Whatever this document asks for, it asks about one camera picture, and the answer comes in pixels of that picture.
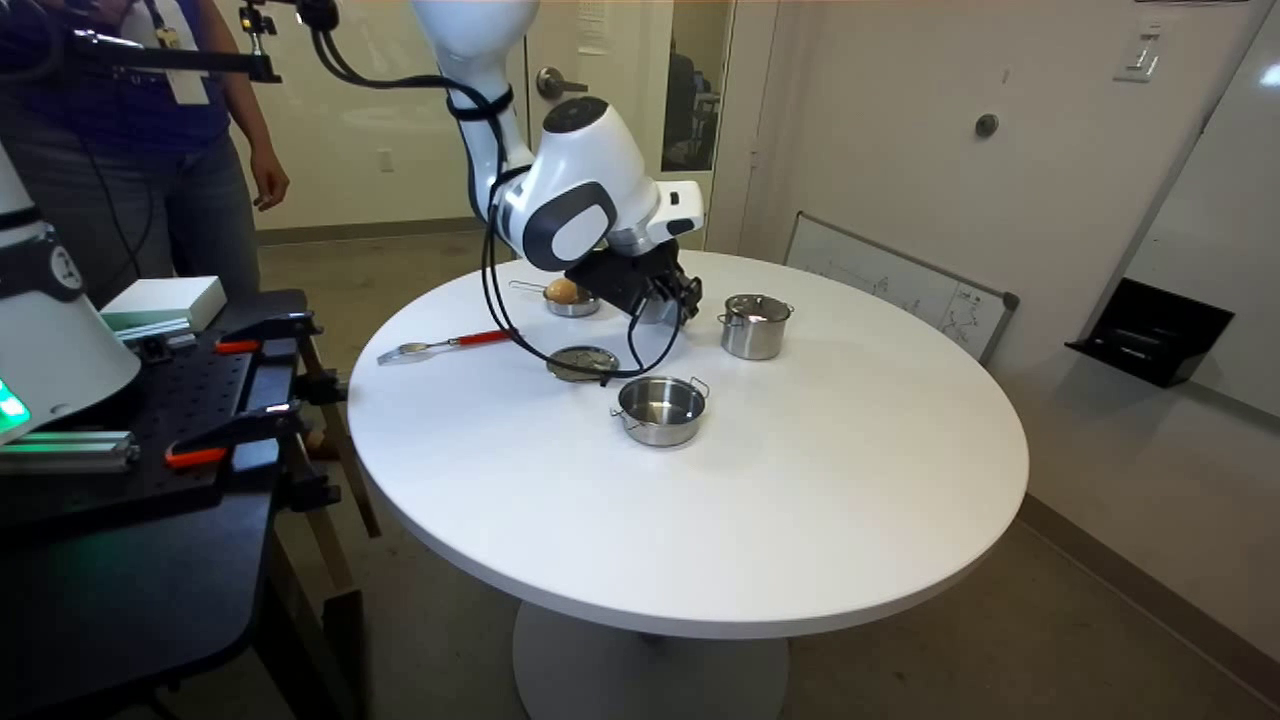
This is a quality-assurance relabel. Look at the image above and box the small steel bowl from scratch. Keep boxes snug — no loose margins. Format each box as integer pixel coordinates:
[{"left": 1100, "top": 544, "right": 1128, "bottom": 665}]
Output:
[{"left": 543, "top": 291, "right": 600, "bottom": 320}]

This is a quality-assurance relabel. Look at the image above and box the round white table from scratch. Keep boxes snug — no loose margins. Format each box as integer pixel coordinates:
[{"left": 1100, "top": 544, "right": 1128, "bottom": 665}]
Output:
[{"left": 348, "top": 251, "right": 1028, "bottom": 720}]

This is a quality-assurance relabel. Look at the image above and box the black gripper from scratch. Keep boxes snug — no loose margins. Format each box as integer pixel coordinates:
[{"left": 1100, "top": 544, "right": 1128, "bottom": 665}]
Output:
[{"left": 568, "top": 245, "right": 703, "bottom": 317}]

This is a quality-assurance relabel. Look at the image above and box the leaning whiteboard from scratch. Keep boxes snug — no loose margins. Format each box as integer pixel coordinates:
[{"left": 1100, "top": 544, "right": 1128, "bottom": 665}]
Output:
[{"left": 783, "top": 210, "right": 1019, "bottom": 363}]

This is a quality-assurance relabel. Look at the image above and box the black robot cart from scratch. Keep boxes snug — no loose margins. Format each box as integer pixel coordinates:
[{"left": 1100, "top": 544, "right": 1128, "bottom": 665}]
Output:
[{"left": 0, "top": 288, "right": 368, "bottom": 720}]

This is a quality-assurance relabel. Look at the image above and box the lidded small steel pot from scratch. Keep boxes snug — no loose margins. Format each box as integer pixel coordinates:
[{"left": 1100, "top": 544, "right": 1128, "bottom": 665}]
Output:
[{"left": 720, "top": 291, "right": 791, "bottom": 359}]

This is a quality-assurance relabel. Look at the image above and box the open steel pot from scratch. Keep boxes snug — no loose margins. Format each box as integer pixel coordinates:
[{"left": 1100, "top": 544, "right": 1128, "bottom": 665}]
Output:
[{"left": 615, "top": 377, "right": 706, "bottom": 446}]

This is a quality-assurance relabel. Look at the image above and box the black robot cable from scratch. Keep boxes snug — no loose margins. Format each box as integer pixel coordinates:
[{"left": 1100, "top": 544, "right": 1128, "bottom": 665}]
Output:
[{"left": 309, "top": 25, "right": 695, "bottom": 384}]

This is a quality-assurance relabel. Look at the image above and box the person in purple shirt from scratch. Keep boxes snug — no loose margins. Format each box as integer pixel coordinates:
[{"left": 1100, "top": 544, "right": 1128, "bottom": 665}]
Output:
[{"left": 0, "top": 0, "right": 286, "bottom": 303}]

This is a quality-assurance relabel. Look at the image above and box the black wall tray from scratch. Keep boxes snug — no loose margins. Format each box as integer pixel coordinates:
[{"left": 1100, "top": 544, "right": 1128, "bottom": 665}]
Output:
[{"left": 1071, "top": 279, "right": 1231, "bottom": 387}]

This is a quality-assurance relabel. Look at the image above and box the round steel pot lid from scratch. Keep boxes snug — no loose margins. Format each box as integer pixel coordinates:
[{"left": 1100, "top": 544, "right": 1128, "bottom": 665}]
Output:
[{"left": 549, "top": 343, "right": 621, "bottom": 384}]

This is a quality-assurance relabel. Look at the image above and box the orange ball in bowl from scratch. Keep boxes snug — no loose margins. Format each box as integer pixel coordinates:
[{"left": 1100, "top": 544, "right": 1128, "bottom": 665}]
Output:
[{"left": 543, "top": 276, "right": 587, "bottom": 303}]

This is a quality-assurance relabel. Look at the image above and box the white wall switch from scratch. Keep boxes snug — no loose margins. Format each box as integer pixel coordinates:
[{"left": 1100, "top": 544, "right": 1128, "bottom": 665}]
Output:
[{"left": 1117, "top": 32, "right": 1161, "bottom": 83}]

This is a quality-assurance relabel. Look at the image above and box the red handled spoon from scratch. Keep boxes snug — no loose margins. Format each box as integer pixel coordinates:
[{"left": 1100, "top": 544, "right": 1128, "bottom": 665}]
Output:
[{"left": 376, "top": 326, "right": 511, "bottom": 363}]

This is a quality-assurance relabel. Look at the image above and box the black camera boom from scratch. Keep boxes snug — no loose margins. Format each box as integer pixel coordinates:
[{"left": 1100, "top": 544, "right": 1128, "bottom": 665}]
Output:
[{"left": 65, "top": 0, "right": 340, "bottom": 83}]

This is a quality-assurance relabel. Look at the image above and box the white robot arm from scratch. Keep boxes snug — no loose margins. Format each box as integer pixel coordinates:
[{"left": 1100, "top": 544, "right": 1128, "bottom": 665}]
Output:
[{"left": 411, "top": 0, "right": 703, "bottom": 320}]

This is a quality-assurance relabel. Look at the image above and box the white box on cart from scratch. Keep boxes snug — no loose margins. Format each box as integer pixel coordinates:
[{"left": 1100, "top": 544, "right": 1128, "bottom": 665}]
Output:
[{"left": 98, "top": 276, "right": 229, "bottom": 331}]

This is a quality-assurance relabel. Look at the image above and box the white door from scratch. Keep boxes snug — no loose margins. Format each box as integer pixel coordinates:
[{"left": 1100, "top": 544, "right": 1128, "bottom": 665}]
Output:
[{"left": 518, "top": 0, "right": 732, "bottom": 191}]

